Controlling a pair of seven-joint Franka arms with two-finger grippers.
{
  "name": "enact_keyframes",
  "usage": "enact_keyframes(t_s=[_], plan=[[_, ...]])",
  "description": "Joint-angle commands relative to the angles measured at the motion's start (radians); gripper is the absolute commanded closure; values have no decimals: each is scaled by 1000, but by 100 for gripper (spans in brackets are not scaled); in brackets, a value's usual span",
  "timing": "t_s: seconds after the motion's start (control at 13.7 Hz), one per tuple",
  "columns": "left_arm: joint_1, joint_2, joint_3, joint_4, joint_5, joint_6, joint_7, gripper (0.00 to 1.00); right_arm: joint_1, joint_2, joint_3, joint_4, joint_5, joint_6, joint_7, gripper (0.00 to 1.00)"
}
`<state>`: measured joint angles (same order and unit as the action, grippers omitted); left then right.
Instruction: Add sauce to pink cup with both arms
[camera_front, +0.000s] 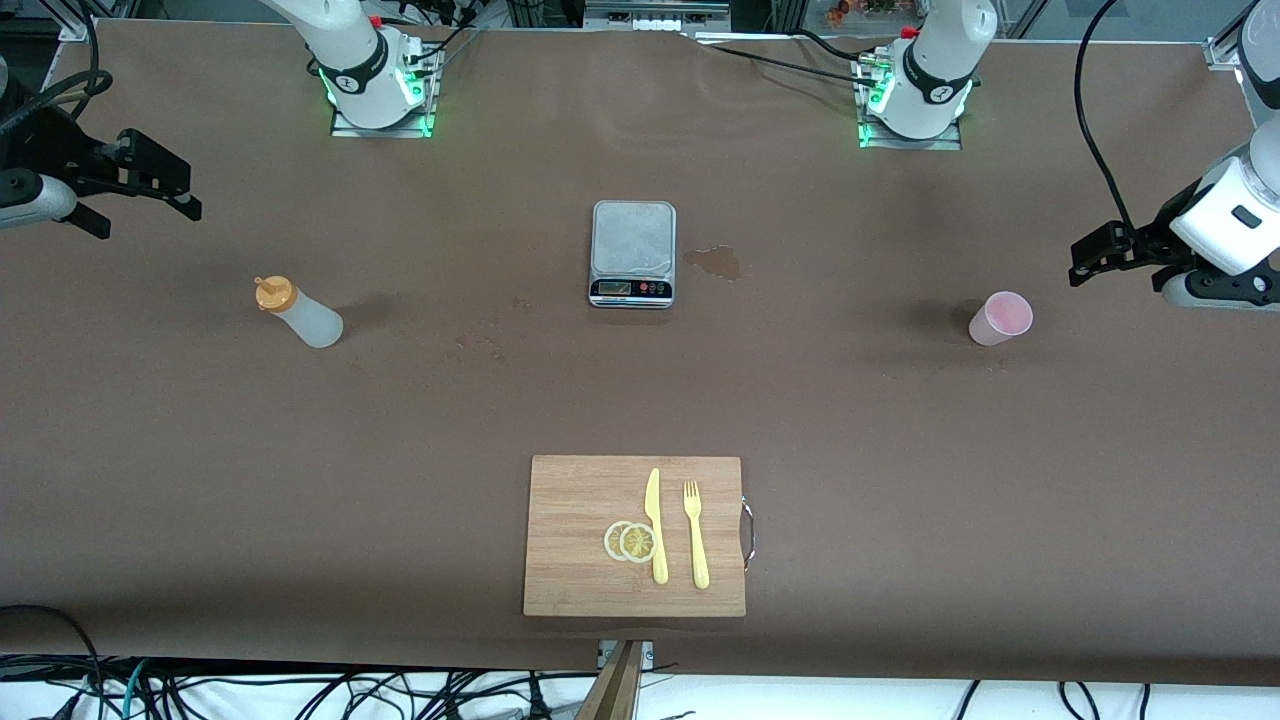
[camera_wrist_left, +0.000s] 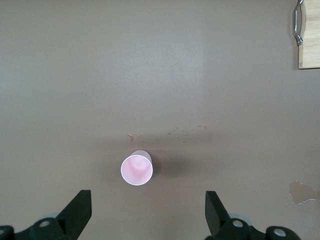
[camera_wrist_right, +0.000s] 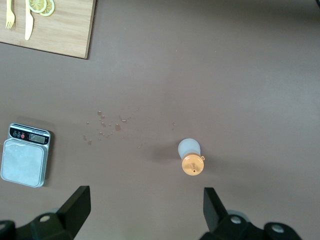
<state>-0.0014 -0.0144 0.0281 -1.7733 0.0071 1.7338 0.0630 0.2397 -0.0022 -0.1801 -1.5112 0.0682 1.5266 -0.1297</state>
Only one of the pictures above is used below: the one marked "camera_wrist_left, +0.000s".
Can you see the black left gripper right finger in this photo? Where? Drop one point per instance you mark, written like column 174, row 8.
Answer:
column 217, row 217

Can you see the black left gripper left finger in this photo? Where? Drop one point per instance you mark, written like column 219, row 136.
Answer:
column 75, row 215

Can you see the pink plastic cup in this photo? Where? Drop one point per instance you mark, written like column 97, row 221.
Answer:
column 137, row 170

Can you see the brown liquid spill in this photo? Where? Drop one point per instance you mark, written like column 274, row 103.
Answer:
column 301, row 192

